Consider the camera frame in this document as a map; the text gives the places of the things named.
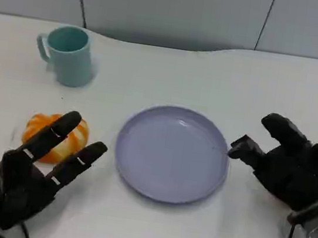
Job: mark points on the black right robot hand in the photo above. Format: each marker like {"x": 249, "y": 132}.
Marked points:
{"x": 291, "y": 170}

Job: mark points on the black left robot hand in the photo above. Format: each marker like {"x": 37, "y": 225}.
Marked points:
{"x": 16, "y": 182}

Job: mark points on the orange and white bread roll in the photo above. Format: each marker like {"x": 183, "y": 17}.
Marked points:
{"x": 78, "y": 137}

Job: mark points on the lilac plate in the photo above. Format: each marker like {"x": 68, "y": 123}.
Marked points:
{"x": 172, "y": 153}

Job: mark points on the pale green mug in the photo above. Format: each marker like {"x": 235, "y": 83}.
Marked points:
{"x": 72, "y": 62}

